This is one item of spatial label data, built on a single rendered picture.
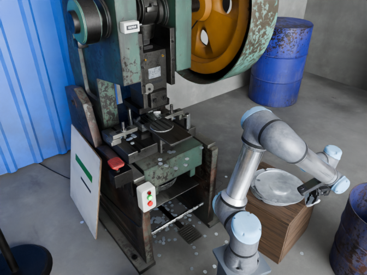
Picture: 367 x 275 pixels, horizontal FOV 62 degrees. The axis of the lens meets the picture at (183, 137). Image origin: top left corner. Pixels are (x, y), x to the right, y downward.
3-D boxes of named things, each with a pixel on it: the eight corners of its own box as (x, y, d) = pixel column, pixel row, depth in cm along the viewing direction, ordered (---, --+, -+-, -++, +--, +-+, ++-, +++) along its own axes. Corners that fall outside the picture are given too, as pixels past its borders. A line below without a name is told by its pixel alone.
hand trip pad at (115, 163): (126, 175, 142) (125, 162, 138) (115, 180, 139) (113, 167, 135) (119, 168, 147) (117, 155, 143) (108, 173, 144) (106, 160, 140)
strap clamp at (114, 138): (139, 135, 168) (137, 119, 163) (111, 146, 159) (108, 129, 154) (133, 131, 172) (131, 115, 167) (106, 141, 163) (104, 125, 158)
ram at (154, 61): (172, 103, 160) (171, 47, 144) (148, 112, 152) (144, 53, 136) (154, 93, 171) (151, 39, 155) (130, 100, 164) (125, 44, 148)
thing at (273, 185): (309, 179, 185) (309, 178, 184) (301, 211, 163) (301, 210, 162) (261, 166, 196) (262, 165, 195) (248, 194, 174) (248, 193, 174)
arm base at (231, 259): (266, 267, 128) (269, 252, 123) (234, 280, 124) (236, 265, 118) (247, 240, 140) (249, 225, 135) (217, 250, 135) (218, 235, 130)
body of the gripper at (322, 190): (328, 197, 151) (337, 178, 144) (313, 199, 148) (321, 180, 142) (318, 186, 157) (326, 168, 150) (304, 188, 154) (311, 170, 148)
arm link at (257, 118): (221, 234, 128) (266, 119, 103) (206, 210, 140) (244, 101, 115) (244, 232, 133) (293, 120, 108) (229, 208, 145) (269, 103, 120)
